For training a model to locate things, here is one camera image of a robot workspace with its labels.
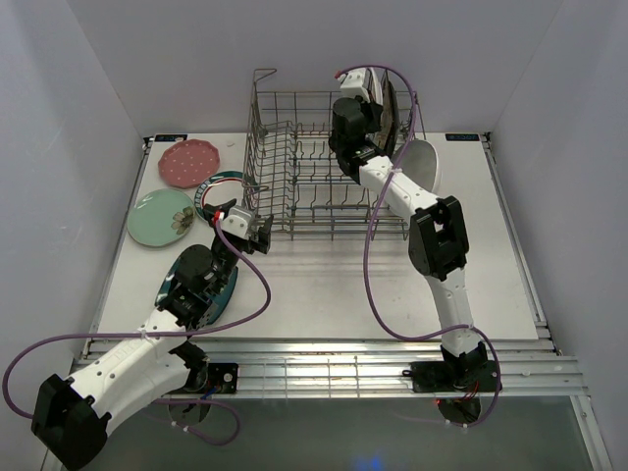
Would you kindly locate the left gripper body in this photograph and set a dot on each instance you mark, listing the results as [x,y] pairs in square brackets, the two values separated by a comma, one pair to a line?
[251,244]

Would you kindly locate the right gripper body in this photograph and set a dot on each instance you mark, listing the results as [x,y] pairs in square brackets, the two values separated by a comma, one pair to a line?
[371,123]

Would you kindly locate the beige floral square plate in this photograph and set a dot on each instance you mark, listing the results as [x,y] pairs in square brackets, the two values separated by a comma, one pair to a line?
[380,136]

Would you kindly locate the black floral square plate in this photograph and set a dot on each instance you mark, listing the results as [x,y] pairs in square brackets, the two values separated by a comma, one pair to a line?
[392,115]

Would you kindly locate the mint green plate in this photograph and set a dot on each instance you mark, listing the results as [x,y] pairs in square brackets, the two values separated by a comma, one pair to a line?
[161,217]

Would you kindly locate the white oval plate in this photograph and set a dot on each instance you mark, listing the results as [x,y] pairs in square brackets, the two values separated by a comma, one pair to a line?
[421,164]

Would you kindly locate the teal square plate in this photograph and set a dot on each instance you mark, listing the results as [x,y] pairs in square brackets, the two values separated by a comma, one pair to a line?
[198,309]

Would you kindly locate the striped rim plate front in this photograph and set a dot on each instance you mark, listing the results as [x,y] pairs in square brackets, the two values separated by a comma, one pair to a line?
[374,87]

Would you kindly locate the striped rim plate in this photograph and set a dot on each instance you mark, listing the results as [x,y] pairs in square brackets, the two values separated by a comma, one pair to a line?
[374,87]
[218,189]

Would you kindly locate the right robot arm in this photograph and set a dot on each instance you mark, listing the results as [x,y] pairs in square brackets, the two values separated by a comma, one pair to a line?
[437,248]

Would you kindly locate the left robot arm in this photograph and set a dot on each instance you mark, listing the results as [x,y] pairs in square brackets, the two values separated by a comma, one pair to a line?
[74,416]

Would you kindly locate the striped rim plate rear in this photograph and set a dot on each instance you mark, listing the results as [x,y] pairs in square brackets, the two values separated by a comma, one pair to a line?
[218,189]

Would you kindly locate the pink dotted plate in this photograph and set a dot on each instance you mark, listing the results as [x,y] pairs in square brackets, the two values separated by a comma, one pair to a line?
[188,163]

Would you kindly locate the right corner logo sticker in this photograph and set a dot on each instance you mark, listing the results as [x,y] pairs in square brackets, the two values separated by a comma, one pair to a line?
[462,137]

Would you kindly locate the corner logo sticker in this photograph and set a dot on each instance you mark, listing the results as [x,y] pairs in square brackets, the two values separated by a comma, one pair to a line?
[177,137]
[462,137]

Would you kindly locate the left corner logo sticker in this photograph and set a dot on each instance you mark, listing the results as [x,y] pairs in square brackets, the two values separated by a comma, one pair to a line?
[177,137]

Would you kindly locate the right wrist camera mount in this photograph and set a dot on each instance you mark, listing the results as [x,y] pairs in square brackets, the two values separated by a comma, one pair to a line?
[353,84]

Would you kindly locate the grey wire dish rack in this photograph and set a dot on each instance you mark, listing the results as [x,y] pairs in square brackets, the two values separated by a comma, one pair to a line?
[291,172]

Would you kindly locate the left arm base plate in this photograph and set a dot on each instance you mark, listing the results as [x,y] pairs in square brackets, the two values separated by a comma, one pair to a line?
[222,378]

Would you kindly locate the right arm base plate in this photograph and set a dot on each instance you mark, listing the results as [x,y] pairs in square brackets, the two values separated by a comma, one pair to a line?
[439,377]

